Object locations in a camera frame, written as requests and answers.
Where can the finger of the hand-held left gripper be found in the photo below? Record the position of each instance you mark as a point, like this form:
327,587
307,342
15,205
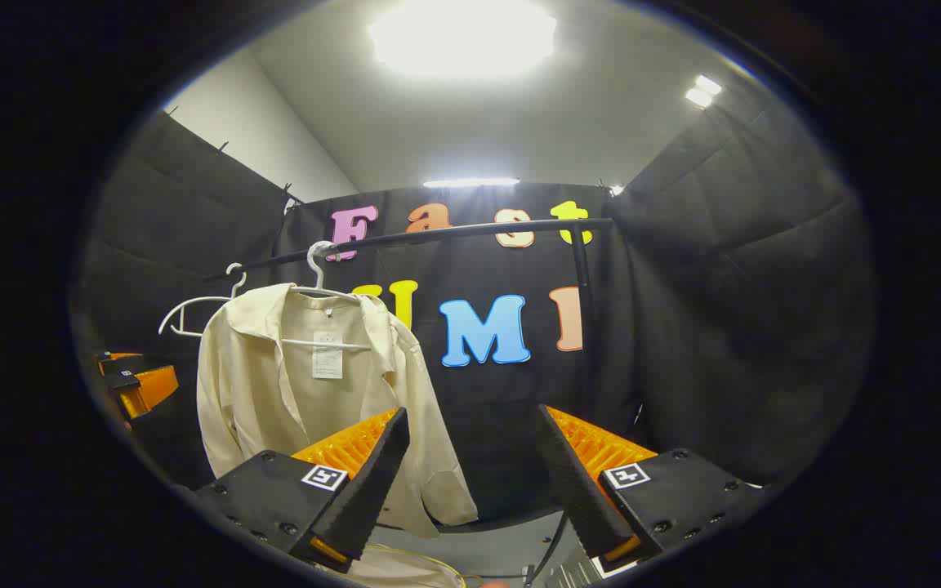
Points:
119,362
148,388

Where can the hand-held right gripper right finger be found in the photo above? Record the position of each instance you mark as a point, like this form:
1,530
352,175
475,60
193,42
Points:
585,498

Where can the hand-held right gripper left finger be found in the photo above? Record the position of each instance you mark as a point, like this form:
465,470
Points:
368,490

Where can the round laundry hamper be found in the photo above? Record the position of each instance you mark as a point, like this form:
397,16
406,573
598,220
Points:
405,572

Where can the cream shirt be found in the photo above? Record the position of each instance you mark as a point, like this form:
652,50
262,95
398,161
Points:
250,392

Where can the white plastic hanger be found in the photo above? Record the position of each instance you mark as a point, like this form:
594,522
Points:
237,284
314,265

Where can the black clothes rack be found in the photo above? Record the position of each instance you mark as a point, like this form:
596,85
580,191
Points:
454,234

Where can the white ribbed box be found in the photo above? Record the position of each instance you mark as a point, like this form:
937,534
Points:
573,563

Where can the black backdrop cloth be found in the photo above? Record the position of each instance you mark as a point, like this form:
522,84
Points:
683,343

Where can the ceiling strip light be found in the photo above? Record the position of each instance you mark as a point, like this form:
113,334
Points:
470,182

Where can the small ceiling light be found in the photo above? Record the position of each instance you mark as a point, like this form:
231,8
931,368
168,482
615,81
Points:
703,91

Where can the large ceiling light panel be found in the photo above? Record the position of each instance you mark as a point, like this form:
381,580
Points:
462,37

